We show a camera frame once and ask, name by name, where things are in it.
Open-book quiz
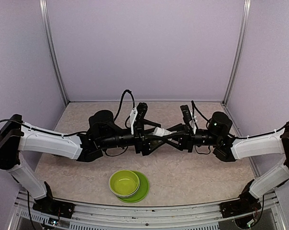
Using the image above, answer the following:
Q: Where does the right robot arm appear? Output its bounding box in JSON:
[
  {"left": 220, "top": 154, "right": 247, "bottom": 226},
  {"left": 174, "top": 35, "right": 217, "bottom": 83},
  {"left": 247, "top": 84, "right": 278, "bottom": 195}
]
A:
[{"left": 166, "top": 112, "right": 289, "bottom": 213}]

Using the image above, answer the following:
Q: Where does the left aluminium frame post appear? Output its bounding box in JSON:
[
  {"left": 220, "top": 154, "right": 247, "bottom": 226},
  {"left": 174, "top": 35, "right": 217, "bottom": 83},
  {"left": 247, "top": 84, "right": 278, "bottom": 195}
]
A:
[{"left": 39, "top": 0, "right": 70, "bottom": 107}]

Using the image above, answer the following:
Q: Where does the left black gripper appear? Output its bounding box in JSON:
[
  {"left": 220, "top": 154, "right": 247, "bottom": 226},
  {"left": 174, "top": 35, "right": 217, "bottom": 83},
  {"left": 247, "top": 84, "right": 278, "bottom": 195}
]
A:
[{"left": 99, "top": 119, "right": 168, "bottom": 156}]

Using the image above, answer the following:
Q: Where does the right aluminium frame post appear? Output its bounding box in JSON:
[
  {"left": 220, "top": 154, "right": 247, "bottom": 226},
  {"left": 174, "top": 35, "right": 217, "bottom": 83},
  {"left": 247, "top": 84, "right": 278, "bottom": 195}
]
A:
[{"left": 222, "top": 0, "right": 252, "bottom": 106}]

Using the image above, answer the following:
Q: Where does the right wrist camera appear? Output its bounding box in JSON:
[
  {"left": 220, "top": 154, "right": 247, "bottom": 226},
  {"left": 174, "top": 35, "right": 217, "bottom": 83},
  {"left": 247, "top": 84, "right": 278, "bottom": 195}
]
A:
[{"left": 180, "top": 105, "right": 192, "bottom": 125}]

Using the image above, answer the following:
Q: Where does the camera cable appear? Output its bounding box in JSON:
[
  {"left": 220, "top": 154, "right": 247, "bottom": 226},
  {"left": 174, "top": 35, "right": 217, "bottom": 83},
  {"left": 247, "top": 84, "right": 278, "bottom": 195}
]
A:
[
  {"left": 113, "top": 89, "right": 137, "bottom": 120},
  {"left": 190, "top": 100, "right": 211, "bottom": 125}
]

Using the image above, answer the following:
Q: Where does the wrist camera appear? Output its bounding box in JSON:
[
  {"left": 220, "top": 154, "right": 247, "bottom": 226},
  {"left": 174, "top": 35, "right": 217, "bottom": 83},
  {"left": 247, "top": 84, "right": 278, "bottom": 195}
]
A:
[
  {"left": 180, "top": 105, "right": 192, "bottom": 125},
  {"left": 129, "top": 103, "right": 148, "bottom": 127}
]

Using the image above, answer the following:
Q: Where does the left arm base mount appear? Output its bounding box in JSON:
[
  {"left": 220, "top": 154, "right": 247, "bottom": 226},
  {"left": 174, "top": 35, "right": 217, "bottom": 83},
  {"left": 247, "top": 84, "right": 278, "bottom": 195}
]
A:
[{"left": 33, "top": 182, "right": 75, "bottom": 219}]

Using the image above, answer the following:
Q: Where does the left camera cable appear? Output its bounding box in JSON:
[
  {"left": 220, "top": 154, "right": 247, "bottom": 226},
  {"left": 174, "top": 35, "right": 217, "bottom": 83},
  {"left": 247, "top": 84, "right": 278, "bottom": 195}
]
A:
[{"left": 113, "top": 89, "right": 137, "bottom": 120}]

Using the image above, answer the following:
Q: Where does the green plate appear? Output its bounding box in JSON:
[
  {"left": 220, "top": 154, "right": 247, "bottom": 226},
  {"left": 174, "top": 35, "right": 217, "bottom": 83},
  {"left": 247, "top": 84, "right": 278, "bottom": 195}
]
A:
[{"left": 117, "top": 171, "right": 150, "bottom": 203}]

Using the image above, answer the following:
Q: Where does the aluminium frame post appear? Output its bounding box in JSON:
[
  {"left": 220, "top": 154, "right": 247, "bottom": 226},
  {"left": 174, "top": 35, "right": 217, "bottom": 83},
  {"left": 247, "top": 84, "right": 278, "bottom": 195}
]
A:
[
  {"left": 222, "top": 0, "right": 252, "bottom": 106},
  {"left": 39, "top": 0, "right": 70, "bottom": 107}
]

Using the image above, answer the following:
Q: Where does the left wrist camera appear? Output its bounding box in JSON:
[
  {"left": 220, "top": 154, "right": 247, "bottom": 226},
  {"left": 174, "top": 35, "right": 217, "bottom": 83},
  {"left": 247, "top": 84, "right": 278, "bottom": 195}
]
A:
[{"left": 129, "top": 103, "right": 148, "bottom": 127}]

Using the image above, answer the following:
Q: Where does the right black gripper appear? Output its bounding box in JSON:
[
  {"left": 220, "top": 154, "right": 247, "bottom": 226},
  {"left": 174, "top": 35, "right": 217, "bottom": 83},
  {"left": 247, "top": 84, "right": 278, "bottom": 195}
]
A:
[{"left": 161, "top": 123, "right": 221, "bottom": 153}]

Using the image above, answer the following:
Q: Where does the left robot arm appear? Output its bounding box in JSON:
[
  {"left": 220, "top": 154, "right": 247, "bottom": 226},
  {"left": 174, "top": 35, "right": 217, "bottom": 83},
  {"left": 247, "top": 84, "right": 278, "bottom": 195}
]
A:
[{"left": 0, "top": 109, "right": 168, "bottom": 213}]

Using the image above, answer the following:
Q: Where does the small white pill bottle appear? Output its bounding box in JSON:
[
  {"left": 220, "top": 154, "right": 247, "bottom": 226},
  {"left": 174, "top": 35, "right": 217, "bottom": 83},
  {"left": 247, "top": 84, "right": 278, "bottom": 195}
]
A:
[{"left": 153, "top": 127, "right": 172, "bottom": 137}]

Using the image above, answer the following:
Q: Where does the front aluminium rail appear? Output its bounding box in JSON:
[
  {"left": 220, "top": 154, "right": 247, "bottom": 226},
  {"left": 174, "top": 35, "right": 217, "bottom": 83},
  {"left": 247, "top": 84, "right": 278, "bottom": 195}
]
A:
[{"left": 8, "top": 190, "right": 286, "bottom": 230}]

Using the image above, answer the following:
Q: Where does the right camera cable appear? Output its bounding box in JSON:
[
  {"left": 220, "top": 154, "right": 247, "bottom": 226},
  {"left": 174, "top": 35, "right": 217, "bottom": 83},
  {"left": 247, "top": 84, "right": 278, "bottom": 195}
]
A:
[{"left": 190, "top": 100, "right": 211, "bottom": 125}]

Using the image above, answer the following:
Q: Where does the green bowl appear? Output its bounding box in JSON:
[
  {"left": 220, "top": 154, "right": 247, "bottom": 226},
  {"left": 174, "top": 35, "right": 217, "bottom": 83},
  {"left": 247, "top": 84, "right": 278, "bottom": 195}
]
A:
[{"left": 109, "top": 170, "right": 140, "bottom": 198}]

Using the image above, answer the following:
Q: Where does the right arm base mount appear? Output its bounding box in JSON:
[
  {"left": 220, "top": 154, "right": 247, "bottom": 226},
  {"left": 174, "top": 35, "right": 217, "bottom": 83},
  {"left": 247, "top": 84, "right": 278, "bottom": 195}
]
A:
[{"left": 220, "top": 179, "right": 262, "bottom": 218}]

